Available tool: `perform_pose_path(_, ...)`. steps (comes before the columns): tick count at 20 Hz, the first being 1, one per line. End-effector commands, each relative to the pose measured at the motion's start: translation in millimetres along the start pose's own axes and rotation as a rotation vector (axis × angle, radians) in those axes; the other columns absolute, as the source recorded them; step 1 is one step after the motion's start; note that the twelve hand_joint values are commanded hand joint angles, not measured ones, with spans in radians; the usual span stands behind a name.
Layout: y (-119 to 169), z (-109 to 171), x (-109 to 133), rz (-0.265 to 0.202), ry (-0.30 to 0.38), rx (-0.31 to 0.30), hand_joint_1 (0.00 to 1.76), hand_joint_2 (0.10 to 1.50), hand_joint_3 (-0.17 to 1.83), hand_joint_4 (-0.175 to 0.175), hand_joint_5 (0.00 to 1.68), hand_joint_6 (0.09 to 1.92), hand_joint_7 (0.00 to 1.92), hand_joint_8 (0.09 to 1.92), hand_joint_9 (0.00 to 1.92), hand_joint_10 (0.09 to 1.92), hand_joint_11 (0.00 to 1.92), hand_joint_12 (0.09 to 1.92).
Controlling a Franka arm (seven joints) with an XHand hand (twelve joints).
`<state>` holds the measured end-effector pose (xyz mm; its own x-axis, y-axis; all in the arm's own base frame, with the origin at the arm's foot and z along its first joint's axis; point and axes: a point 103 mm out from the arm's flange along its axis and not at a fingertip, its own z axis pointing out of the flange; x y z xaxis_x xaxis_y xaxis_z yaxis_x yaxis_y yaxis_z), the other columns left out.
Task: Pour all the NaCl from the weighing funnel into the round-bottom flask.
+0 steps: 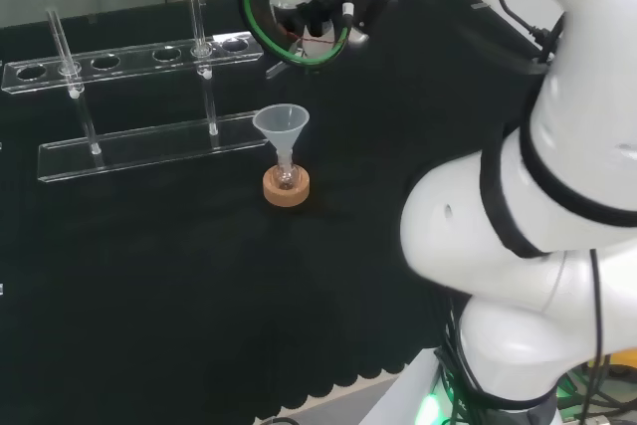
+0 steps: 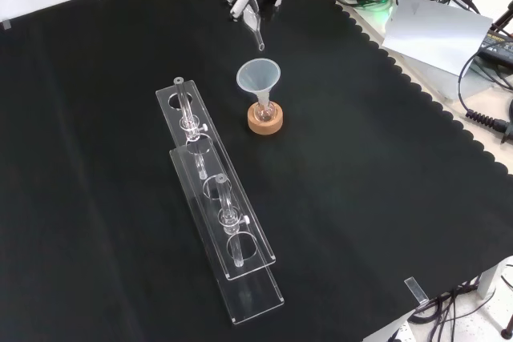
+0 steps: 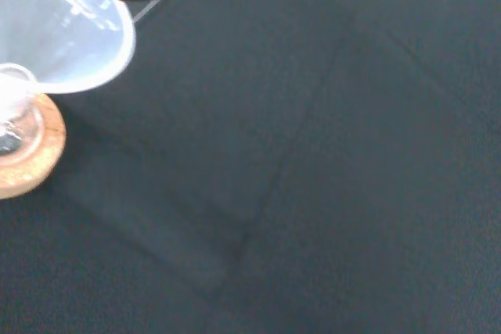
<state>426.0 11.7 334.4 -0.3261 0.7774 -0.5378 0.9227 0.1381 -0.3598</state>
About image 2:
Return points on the black bench cloth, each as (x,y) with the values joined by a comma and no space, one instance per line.
(120,117)

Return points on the clear tape strip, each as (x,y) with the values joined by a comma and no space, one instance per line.
(6,24)
(416,290)

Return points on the small round-bottom glass flask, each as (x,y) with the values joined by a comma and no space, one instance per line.
(264,113)

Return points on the pale grey board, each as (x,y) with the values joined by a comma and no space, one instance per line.
(437,33)

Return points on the translucent plastic funnel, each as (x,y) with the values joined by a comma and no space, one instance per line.
(258,75)

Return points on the clear acrylic funnel stand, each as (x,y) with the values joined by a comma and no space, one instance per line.
(218,182)

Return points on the black power adapter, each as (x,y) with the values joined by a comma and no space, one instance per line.
(497,47)

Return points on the black tripod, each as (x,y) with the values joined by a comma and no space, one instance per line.
(506,17)

